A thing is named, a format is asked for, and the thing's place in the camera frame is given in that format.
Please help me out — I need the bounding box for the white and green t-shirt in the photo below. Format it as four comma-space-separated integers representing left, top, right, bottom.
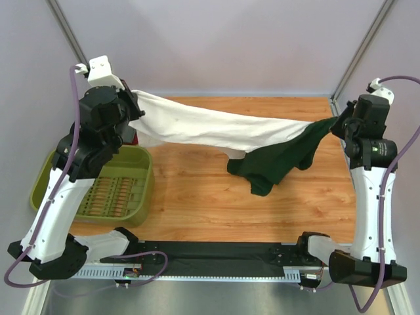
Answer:
130, 90, 336, 196

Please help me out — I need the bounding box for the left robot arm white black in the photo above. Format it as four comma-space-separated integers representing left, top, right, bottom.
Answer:
7, 83, 145, 284

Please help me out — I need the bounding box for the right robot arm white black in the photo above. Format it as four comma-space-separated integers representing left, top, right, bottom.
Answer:
295, 89, 407, 288

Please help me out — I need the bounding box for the folded red t-shirt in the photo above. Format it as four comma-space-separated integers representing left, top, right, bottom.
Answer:
125, 127, 138, 145

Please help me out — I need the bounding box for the green plastic basket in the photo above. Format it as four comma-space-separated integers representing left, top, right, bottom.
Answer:
29, 145, 156, 229

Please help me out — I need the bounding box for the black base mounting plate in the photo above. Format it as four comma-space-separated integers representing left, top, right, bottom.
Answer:
99, 240, 329, 278

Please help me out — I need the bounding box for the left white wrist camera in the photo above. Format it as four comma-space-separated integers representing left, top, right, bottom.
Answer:
74, 55, 125, 91

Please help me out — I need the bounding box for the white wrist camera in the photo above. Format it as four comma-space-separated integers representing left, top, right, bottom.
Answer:
366, 78, 394, 106
74, 55, 125, 91

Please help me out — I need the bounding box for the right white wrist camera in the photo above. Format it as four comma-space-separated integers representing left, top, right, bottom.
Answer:
366, 78, 394, 106

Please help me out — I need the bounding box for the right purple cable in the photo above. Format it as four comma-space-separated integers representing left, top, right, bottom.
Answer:
347, 75, 420, 313

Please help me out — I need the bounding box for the purple cable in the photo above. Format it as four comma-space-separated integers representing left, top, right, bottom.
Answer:
347, 75, 420, 313
3, 64, 87, 288

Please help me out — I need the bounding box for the right aluminium frame post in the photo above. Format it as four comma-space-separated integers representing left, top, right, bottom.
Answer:
330, 0, 397, 102

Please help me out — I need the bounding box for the aluminium frame post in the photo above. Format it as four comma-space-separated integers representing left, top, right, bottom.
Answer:
45, 0, 88, 64
330, 0, 397, 102

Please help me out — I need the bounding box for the left aluminium frame post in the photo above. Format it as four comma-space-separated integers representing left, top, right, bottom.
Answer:
45, 0, 88, 64

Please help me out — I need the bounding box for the slotted grey cable duct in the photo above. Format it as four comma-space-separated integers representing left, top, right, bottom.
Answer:
72, 266, 303, 284

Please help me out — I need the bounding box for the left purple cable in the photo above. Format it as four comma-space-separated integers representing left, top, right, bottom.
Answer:
3, 64, 87, 288

